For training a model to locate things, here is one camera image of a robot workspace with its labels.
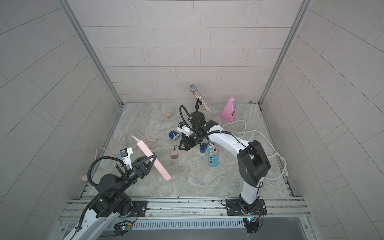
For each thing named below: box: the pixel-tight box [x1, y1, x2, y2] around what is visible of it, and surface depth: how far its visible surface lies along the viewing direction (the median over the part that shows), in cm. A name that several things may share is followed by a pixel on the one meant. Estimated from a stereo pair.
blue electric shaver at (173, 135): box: [168, 130, 180, 141], surface depth 98 cm
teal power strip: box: [208, 142, 218, 167], surface depth 87 cm
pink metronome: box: [220, 96, 237, 123], surface depth 104 cm
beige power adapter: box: [170, 150, 178, 160], surface depth 89 cm
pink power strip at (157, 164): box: [131, 135, 172, 182], surface depth 64 cm
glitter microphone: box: [189, 84, 212, 113], surface depth 92 cm
